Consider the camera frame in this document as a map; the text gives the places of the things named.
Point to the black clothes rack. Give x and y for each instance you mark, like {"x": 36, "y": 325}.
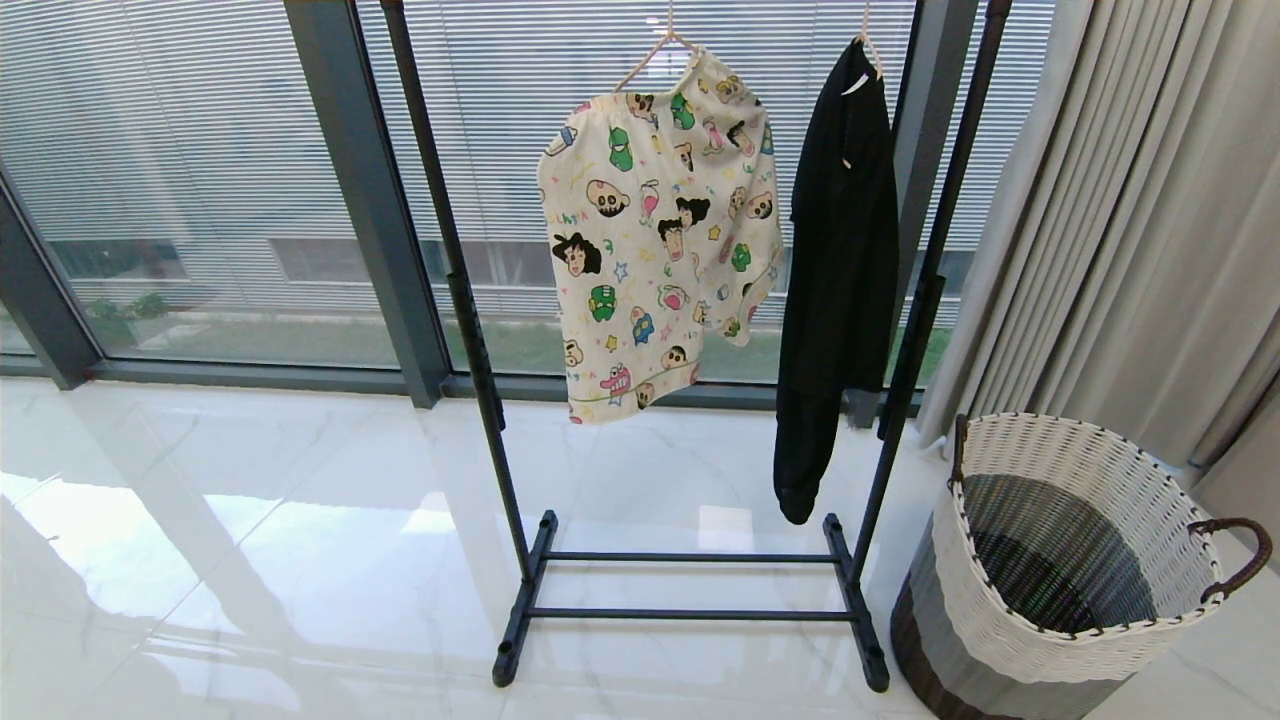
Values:
{"x": 468, "y": 300}

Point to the pink clothes hanger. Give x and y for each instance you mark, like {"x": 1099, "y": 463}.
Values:
{"x": 641, "y": 63}
{"x": 868, "y": 35}

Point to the white laundry basket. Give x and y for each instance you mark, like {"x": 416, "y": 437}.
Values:
{"x": 1150, "y": 520}

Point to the cream printed garment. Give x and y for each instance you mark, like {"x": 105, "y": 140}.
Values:
{"x": 650, "y": 260}

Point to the black garment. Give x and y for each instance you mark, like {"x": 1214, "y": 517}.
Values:
{"x": 840, "y": 250}

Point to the beige curtain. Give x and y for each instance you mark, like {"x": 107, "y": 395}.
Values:
{"x": 1100, "y": 200}

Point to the window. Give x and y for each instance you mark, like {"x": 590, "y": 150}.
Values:
{"x": 200, "y": 150}

